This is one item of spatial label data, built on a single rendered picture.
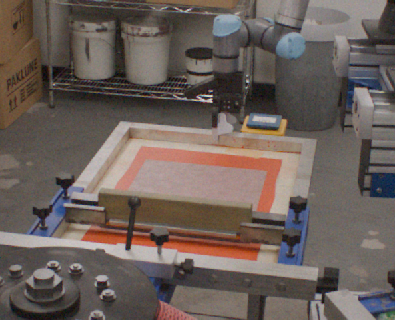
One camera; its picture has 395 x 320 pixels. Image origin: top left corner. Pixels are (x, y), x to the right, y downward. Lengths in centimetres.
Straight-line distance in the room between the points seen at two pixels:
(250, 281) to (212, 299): 182
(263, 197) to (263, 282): 53
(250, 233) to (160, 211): 21
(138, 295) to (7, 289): 18
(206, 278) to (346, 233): 244
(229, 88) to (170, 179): 33
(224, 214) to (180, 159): 51
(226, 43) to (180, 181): 40
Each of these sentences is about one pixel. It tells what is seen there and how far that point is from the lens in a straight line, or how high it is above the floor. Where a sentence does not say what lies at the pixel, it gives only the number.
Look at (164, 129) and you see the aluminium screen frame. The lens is 262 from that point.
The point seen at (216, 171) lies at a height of 96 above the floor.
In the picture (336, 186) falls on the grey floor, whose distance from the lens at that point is 467.
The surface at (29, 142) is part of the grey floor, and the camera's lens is 515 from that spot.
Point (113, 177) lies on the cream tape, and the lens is 239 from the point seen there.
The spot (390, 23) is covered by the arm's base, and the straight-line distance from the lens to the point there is 272.
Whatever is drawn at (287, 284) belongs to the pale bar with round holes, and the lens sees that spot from 180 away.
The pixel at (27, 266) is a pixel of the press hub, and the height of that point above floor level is 131.
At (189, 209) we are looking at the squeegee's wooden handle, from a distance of 203.
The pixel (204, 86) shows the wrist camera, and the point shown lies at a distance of 254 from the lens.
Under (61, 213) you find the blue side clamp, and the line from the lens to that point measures 211.
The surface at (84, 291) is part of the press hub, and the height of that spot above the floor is 131.
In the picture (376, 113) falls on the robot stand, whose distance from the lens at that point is 224.
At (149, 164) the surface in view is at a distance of 247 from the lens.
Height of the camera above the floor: 196
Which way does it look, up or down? 23 degrees down
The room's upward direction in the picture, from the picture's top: 2 degrees clockwise
